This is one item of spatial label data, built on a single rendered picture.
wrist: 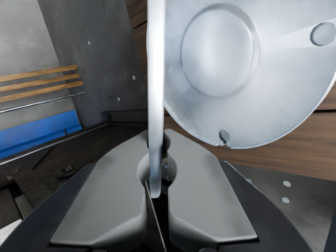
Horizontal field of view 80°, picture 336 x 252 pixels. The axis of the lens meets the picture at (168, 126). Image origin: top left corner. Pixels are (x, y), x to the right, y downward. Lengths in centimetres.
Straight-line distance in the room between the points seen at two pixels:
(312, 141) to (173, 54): 24
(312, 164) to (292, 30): 17
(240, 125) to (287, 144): 7
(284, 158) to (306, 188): 45
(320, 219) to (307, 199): 7
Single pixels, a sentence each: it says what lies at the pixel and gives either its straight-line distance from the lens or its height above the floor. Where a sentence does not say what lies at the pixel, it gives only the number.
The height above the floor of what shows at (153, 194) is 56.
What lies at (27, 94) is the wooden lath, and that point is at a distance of 163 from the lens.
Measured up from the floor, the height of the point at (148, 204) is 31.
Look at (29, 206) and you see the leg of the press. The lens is 57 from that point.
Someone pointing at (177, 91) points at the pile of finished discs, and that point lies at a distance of 38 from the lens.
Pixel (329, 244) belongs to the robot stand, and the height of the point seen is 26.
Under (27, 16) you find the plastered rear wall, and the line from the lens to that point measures 209.
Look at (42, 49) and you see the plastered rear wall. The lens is 203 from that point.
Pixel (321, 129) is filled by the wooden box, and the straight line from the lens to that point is 31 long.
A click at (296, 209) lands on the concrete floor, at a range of 85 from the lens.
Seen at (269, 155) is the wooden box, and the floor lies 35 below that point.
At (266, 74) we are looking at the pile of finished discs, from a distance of 29.
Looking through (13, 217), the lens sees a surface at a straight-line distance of 68.
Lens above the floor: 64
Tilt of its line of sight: 40 degrees down
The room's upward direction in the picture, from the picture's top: 116 degrees counter-clockwise
